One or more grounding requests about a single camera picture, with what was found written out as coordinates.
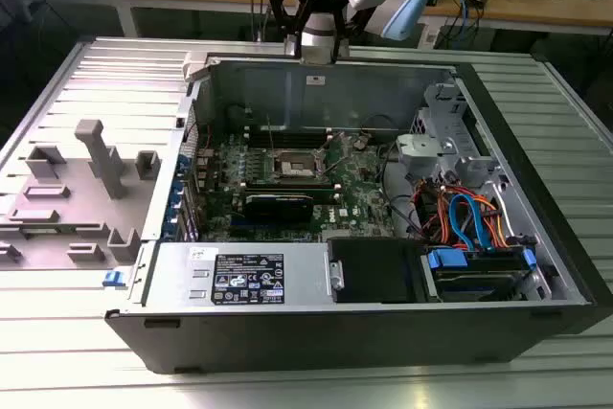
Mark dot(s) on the silver topped CPU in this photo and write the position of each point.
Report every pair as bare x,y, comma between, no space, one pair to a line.
316,52

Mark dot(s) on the thin metal locking lever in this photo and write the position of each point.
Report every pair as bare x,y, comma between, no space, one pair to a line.
271,133
335,167

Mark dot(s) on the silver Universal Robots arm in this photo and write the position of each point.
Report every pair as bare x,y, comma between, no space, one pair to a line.
407,11

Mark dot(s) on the black RAM slot bank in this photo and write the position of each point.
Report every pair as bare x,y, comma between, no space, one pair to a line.
287,185
287,137

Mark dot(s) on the CPU socket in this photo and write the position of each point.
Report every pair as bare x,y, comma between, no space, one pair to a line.
294,168

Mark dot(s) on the blue expansion slot clip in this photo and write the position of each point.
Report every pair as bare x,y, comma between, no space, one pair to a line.
170,227
176,194
181,165

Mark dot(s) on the white case label sticker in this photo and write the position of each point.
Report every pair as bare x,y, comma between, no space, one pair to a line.
316,80

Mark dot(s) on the round coin cell battery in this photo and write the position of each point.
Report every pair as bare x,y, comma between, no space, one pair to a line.
360,143

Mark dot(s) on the green Dell motherboard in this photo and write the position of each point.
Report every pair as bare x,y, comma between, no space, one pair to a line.
364,198

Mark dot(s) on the white motherboard sticker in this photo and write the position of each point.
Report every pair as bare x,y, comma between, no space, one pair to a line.
344,213

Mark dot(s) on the metal rear port block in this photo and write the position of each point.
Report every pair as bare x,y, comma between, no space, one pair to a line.
205,167

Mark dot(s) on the grey parts rack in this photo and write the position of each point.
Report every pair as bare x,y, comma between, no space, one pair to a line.
103,160

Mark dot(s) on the silver metal disk bay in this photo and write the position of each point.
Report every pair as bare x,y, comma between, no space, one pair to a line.
519,203

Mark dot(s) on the small white barcode sticker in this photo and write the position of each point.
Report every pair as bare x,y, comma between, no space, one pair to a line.
202,253

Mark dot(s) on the black power supply label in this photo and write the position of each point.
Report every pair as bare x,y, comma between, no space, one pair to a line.
249,279

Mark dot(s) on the hard disk in blue carrier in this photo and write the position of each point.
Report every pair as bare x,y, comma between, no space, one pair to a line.
479,279

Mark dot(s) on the grey power supply unit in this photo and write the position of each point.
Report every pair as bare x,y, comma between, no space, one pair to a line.
167,279

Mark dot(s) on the open black PC case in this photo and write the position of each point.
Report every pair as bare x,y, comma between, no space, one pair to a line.
287,342

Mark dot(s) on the blue plastic case latch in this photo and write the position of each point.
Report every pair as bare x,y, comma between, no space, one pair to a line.
114,279

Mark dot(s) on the grey plastic bracket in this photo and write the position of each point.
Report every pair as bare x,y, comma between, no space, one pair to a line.
416,145

